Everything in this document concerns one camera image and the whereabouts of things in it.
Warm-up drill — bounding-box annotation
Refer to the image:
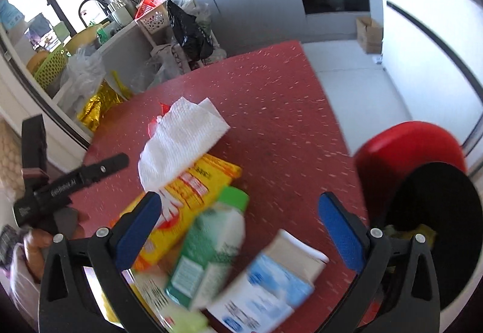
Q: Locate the white refrigerator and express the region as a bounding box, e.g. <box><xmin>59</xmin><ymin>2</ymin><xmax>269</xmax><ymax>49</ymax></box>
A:
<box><xmin>383</xmin><ymin>0</ymin><xmax>482</xmax><ymax>145</ymax></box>

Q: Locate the green plastic basket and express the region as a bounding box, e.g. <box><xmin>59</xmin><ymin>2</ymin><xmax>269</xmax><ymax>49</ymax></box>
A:
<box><xmin>34</xmin><ymin>45</ymin><xmax>70</xmax><ymax>89</ymax></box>

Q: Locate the yellow bowl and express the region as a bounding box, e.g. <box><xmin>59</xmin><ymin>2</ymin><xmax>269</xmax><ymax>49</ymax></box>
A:
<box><xmin>65</xmin><ymin>24</ymin><xmax>104</xmax><ymax>55</ymax></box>

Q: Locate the black hanging plastic bag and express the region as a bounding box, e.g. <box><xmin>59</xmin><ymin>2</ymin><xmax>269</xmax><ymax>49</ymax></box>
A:
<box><xmin>166</xmin><ymin>0</ymin><xmax>214</xmax><ymax>61</ymax></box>

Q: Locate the blue white milk carton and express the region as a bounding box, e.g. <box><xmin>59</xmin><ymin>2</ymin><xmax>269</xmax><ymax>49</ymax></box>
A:
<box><xmin>208</xmin><ymin>229</ymin><xmax>329</xmax><ymax>332</ymax></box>

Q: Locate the cardboard box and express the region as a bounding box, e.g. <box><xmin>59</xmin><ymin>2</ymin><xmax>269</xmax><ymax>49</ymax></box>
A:
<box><xmin>356</xmin><ymin>16</ymin><xmax>383</xmax><ymax>55</ymax></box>

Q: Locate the clear plastic bag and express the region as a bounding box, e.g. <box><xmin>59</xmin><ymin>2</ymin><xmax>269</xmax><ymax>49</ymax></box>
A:
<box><xmin>54</xmin><ymin>45</ymin><xmax>107</xmax><ymax>118</ymax></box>

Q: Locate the yellow snack package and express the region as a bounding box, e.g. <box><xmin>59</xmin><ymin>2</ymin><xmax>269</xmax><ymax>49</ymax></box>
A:
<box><xmin>132</xmin><ymin>154</ymin><xmax>242</xmax><ymax>271</ymax></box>

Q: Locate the green Dettol bottle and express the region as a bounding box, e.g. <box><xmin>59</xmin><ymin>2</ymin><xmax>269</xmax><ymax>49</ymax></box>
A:
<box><xmin>165</xmin><ymin>186</ymin><xmax>249</xmax><ymax>311</ymax></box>

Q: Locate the red stool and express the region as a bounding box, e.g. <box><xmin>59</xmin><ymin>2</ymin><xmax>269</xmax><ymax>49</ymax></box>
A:
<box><xmin>354</xmin><ymin>121</ymin><xmax>467</xmax><ymax>226</ymax></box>

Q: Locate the grey kitchen cabinet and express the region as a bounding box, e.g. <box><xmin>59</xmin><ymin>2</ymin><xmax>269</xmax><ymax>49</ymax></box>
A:
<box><xmin>195</xmin><ymin>0</ymin><xmax>306</xmax><ymax>56</ymax></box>

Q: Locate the black kitchen faucet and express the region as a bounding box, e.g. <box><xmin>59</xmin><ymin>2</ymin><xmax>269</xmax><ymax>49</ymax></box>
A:
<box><xmin>78</xmin><ymin>0</ymin><xmax>112</xmax><ymax>27</ymax></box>

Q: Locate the white paper towel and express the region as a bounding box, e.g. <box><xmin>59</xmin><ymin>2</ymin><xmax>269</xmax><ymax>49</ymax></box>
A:
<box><xmin>138</xmin><ymin>97</ymin><xmax>230</xmax><ymax>191</ymax></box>

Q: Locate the gold foil bag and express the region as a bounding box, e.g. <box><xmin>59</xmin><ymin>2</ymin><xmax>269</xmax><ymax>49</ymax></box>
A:
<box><xmin>77</xmin><ymin>71</ymin><xmax>133</xmax><ymax>132</ymax></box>

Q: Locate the beige perforated basket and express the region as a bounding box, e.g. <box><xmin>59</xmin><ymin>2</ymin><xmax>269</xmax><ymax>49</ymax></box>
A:
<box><xmin>135</xmin><ymin>2</ymin><xmax>169</xmax><ymax>34</ymax></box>

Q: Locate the left human hand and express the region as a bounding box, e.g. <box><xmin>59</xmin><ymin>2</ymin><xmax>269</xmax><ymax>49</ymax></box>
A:
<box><xmin>24</xmin><ymin>211</ymin><xmax>90</xmax><ymax>281</ymax></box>

